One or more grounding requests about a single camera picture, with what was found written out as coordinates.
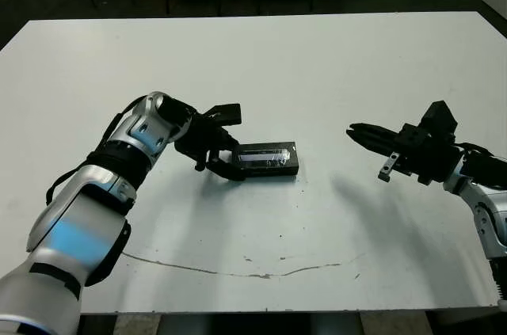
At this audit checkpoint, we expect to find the black printed box lid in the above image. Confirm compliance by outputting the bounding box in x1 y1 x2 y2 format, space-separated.
232 139 300 178

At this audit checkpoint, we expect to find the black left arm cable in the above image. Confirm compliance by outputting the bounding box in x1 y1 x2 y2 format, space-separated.
45 93 151 207

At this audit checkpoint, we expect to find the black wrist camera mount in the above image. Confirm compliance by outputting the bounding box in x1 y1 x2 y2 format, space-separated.
208 103 242 128
419 101 459 139

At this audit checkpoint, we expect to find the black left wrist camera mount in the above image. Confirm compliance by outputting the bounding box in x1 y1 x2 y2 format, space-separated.
208 103 242 128

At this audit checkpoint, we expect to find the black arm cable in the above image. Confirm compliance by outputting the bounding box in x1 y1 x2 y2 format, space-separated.
45 93 151 207
451 142 496 160

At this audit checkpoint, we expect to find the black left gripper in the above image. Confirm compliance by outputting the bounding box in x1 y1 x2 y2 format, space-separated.
173 112 247 183

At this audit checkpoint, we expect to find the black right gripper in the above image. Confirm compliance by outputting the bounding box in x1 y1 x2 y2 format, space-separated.
346 123 463 186

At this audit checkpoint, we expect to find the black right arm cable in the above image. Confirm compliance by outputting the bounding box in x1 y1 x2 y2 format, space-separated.
451 142 496 160

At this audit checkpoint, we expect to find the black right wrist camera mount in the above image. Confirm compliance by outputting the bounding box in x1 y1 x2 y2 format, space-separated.
419 101 459 139

